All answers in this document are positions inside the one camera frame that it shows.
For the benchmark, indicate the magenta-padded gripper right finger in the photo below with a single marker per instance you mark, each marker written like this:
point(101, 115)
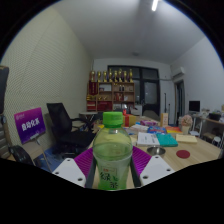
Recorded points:
point(156, 168)

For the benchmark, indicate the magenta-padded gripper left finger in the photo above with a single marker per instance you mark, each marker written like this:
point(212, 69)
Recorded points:
point(71, 170)

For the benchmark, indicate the green tea bottle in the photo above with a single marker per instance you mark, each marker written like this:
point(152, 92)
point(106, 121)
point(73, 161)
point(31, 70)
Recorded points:
point(112, 150)

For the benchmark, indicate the teal book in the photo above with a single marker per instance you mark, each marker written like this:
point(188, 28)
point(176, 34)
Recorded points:
point(167, 140)

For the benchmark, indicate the flat round red coaster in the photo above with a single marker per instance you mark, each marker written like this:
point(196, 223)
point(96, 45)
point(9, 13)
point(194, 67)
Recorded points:
point(183, 154)

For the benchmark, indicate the white printed booklet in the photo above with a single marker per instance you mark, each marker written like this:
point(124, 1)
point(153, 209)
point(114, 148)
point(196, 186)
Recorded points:
point(146, 139)

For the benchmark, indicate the black office chair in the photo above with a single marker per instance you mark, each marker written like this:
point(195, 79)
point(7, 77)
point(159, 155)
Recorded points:
point(66, 133)

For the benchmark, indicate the pale yellow notebook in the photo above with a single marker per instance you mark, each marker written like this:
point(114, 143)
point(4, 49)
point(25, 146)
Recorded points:
point(186, 138)

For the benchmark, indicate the orange book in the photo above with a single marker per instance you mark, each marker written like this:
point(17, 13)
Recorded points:
point(174, 129)

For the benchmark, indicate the upright orange box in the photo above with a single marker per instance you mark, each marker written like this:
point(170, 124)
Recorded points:
point(164, 120)

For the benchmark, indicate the black mesh chair back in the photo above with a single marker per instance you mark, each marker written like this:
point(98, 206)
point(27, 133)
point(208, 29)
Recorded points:
point(20, 154)

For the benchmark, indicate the yellow gift box, red ribbon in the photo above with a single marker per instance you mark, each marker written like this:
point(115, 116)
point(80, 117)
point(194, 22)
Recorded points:
point(130, 120)

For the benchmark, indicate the pink flowers in white pot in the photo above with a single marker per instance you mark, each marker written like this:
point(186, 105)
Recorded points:
point(186, 121)

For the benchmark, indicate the purple sign board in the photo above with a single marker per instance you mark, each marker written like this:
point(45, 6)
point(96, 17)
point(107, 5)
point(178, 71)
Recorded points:
point(30, 125)

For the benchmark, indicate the white round stool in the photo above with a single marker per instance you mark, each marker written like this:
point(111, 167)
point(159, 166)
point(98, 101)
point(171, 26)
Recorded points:
point(217, 140)

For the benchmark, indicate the black computer monitor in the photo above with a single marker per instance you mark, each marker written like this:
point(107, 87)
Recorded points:
point(194, 106)

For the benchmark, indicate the dark glass double door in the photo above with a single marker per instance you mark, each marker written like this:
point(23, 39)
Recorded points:
point(150, 90)

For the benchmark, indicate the white air conditioner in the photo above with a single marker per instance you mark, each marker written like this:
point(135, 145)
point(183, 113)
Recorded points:
point(178, 72)

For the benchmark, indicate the ceiling tube light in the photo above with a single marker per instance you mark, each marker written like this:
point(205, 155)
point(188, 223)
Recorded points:
point(155, 5)

